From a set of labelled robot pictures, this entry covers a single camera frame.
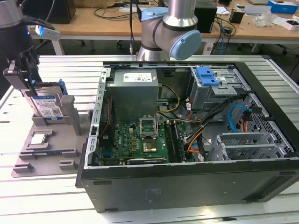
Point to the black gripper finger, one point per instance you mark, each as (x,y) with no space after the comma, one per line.
(14,78)
(32,67)

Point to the hard disk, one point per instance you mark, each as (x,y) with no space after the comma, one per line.
(46,102)

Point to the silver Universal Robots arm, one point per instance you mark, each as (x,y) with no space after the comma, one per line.
(180,14)

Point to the grey disk bay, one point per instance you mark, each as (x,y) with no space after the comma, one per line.
(243,149)

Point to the large black box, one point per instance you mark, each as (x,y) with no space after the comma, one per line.
(58,11)

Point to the silver CPU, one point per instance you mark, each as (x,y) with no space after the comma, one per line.
(38,139)

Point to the wooden desk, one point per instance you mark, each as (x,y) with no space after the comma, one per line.
(93,25)

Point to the grey parts rack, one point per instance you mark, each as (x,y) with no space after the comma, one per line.
(58,144)

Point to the grey power supply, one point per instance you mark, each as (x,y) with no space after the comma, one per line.
(133,93)

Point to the green motherboard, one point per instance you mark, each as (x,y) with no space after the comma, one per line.
(126,140)

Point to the CPU socket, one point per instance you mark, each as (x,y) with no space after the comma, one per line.
(150,146)

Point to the black expansion card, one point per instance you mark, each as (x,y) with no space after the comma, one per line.
(147,160)

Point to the black RAM slot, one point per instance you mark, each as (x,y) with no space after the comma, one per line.
(169,142)

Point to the green RAM stick with label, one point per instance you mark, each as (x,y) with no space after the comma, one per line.
(178,142)

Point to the blue plastic drive latch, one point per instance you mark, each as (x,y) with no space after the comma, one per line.
(205,77)

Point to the grey optical drive cage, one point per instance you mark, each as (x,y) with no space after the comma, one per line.
(205,98)

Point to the black PC case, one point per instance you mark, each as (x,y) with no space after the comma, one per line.
(187,186)

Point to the white paper sheet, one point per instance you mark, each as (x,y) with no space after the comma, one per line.
(223,11)

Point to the flat grey box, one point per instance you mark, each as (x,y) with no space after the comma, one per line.
(257,9)

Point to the clear plastic bag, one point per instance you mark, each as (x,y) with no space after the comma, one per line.
(264,19)

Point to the blue cardboard box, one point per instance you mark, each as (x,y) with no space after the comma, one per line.
(282,8)

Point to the white phone box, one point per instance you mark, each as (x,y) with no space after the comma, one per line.
(290,25)

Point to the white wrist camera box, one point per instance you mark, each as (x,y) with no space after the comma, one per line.
(50,33)

